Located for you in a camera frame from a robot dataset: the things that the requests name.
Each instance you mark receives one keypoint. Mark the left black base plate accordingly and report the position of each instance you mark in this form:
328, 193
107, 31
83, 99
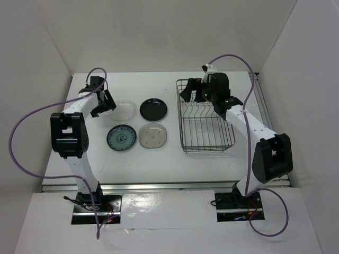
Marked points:
109, 212

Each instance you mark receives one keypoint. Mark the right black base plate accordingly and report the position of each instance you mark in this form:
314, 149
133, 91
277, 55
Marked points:
229, 210

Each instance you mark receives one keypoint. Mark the aluminium rail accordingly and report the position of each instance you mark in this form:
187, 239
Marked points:
261, 101
144, 187

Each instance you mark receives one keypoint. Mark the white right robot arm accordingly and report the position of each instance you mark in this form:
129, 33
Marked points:
269, 153

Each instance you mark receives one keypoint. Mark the black glossy round plate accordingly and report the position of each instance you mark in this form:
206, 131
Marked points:
153, 109

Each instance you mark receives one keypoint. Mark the blue floral ceramic plate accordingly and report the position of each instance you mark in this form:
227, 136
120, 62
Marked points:
121, 138

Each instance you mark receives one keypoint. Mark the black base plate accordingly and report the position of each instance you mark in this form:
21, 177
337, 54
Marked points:
229, 210
109, 212

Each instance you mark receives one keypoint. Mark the clear textured glass plate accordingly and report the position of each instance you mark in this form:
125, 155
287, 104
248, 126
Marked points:
124, 111

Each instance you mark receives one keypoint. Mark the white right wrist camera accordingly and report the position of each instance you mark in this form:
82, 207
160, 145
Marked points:
208, 70

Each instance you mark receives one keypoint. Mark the grey wire dish rack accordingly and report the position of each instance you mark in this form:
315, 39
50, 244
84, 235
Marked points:
202, 130

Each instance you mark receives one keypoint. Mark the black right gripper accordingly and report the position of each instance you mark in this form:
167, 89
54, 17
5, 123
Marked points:
191, 85

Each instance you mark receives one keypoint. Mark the smoky grey glass plate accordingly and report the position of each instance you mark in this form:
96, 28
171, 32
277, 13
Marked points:
152, 136

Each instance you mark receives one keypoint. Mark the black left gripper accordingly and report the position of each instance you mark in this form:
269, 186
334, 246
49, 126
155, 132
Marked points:
108, 105

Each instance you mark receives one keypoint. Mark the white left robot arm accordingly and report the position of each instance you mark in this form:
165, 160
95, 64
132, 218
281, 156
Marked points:
69, 138

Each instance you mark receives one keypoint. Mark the aluminium front rail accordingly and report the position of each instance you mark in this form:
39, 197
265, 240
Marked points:
144, 187

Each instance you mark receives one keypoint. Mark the aluminium right side rail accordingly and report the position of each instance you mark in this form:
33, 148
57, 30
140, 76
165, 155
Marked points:
261, 101

